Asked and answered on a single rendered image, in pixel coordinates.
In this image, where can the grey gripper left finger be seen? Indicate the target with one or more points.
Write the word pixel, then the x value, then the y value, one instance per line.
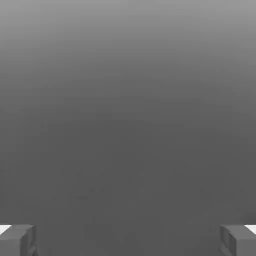
pixel 14 240

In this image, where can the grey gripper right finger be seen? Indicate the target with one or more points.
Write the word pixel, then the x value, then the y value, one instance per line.
pixel 242 241

